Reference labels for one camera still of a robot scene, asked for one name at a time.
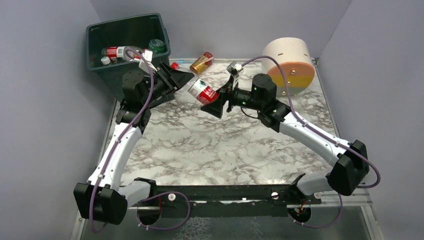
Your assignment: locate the clear bottle red green label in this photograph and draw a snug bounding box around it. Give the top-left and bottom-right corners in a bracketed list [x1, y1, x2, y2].
[170, 62, 219, 105]

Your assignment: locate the green tinted plastic bottle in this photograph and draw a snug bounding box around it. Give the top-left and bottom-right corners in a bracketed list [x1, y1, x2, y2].
[148, 38, 166, 54]

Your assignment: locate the amber red-label bottle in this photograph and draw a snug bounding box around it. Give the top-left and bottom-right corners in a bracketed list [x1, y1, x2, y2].
[189, 51, 215, 75]

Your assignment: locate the clear bottle red cap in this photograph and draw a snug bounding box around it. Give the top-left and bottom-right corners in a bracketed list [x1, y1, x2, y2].
[100, 45, 144, 63]

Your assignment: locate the clear bottle light blue label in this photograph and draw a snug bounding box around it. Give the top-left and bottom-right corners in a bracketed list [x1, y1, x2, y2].
[100, 56, 112, 66]

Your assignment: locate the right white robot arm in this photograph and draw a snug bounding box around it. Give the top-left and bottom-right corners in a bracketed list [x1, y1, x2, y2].
[200, 73, 370, 199]

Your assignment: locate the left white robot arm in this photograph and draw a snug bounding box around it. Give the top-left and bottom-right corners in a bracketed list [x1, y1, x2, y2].
[73, 63, 195, 225]

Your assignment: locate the dark green trash bin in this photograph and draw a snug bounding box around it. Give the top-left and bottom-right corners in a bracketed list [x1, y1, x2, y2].
[85, 13, 171, 102]

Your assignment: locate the cream cylindrical drum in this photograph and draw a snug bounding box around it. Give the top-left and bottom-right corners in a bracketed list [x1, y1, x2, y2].
[261, 37, 316, 97]

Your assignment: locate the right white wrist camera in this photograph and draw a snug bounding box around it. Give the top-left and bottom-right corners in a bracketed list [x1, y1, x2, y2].
[226, 61, 244, 88]

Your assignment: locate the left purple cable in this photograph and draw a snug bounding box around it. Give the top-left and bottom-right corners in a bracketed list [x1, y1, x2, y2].
[88, 48, 191, 234]

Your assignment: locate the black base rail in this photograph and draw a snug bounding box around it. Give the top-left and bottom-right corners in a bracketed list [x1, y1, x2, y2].
[131, 184, 321, 218]

